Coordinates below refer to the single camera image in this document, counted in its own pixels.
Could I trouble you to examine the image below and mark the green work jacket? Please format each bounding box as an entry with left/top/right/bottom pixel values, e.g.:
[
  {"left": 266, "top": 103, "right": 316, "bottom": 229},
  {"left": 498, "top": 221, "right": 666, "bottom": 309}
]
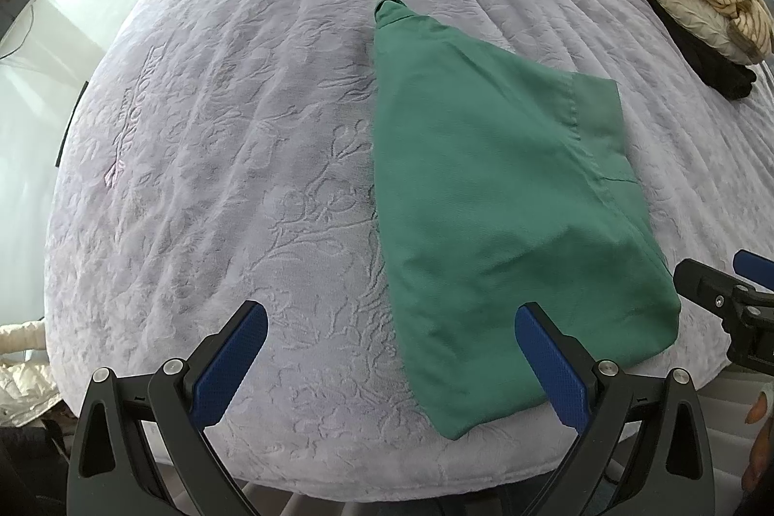
[{"left": 370, "top": 0, "right": 683, "bottom": 441}]

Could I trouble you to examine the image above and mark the thin black cable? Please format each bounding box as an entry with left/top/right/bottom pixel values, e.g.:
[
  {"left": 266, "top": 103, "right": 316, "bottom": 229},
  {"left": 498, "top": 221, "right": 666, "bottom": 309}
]
[{"left": 0, "top": 2, "right": 34, "bottom": 60}]

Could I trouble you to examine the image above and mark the person's right hand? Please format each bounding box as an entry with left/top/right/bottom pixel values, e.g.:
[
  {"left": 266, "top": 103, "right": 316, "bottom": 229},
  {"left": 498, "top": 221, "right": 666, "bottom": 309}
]
[{"left": 743, "top": 386, "right": 774, "bottom": 493}]

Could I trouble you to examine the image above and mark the black strap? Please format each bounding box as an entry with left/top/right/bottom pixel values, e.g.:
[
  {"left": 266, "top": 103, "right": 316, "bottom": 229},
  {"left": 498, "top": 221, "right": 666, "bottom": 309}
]
[{"left": 57, "top": 81, "right": 89, "bottom": 166}]

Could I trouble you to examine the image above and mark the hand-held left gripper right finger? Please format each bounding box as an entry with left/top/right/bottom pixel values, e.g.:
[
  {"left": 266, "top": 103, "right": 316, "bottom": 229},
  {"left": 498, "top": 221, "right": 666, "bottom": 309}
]
[{"left": 515, "top": 302, "right": 717, "bottom": 516}]

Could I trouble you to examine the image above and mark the lavender embossed blanket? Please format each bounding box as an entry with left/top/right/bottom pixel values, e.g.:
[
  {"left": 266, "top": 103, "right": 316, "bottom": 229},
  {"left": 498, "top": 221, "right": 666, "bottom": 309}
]
[{"left": 42, "top": 0, "right": 774, "bottom": 505}]

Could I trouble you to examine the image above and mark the white padded jacket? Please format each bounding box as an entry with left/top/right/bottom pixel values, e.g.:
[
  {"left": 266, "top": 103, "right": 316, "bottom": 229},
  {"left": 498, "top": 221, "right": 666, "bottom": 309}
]
[{"left": 0, "top": 319, "right": 64, "bottom": 426}]

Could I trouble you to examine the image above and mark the dark cloth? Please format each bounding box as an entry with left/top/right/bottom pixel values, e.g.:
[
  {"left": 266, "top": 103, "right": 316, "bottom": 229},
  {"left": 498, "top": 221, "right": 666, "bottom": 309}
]
[{"left": 0, "top": 419, "right": 76, "bottom": 516}]

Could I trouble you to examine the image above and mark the cream knitted garment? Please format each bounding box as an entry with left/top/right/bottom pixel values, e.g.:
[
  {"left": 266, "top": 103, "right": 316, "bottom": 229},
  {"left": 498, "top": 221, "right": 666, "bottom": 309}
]
[{"left": 642, "top": 0, "right": 763, "bottom": 65}]

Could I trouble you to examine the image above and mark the black garment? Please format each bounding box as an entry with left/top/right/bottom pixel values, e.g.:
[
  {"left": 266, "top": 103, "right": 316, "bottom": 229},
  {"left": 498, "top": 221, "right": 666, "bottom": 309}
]
[{"left": 617, "top": 0, "right": 758, "bottom": 101}]

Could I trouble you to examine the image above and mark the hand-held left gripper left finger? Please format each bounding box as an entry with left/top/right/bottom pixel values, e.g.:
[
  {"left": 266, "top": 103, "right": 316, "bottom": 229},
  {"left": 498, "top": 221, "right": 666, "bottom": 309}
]
[{"left": 66, "top": 300, "right": 268, "bottom": 516}]

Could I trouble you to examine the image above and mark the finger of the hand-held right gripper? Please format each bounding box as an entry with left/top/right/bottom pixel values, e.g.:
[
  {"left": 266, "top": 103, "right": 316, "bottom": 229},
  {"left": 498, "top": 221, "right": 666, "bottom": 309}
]
[
  {"left": 673, "top": 258, "right": 757, "bottom": 312},
  {"left": 733, "top": 250, "right": 774, "bottom": 292}
]

